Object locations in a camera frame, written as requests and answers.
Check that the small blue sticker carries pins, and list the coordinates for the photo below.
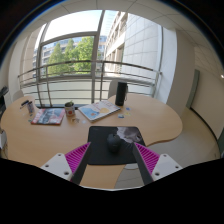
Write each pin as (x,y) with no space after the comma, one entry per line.
(121,116)

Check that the white chair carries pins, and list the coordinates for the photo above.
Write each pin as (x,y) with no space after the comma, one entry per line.
(112,88)
(18,95)

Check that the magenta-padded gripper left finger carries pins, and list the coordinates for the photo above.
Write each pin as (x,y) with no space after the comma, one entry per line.
(58,165)

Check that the black cylindrical bottle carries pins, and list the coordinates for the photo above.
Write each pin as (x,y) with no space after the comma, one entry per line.
(121,94)

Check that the blue and white magazine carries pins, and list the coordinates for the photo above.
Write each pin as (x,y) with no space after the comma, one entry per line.
(98,111)

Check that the black computer mouse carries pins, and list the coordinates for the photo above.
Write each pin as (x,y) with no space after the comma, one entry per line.
(114,143)

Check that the metal balcony railing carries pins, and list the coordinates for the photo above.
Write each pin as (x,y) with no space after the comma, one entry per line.
(101,80)

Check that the black and white printer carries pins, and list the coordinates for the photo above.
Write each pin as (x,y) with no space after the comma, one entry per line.
(3,98)

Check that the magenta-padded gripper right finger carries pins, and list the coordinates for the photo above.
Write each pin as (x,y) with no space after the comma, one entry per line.
(165,165)

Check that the small yellow sticker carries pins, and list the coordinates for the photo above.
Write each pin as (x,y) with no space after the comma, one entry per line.
(127,113)

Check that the black printed mouse pad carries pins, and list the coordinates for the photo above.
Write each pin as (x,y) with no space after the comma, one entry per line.
(100,146)

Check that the red magazine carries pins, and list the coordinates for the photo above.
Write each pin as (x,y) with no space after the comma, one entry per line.
(48,116)

